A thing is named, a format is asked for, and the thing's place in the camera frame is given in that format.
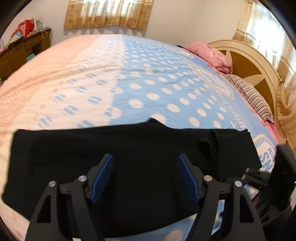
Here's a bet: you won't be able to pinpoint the black pants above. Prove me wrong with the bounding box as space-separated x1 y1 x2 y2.
2 119 261 237

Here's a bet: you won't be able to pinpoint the striped pillow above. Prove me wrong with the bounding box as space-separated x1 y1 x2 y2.
224 74 274 123

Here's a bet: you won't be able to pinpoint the cream wooden headboard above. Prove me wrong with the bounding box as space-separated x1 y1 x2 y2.
209 40 280 131

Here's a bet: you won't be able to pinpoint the pink floral pillow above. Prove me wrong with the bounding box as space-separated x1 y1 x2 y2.
186 42 233 74

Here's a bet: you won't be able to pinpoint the bed with patterned sheet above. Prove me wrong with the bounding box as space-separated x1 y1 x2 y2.
0 34 282 241

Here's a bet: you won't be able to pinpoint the beige side curtain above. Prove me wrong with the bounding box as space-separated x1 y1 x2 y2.
233 1 295 151

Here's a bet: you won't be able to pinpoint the brown wooden desk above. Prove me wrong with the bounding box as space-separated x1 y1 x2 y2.
1 28 52 81

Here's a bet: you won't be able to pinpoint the red gift bag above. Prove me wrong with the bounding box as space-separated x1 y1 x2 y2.
18 19 35 38

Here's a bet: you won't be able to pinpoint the beige window curtain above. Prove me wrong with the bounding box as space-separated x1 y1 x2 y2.
64 0 153 30

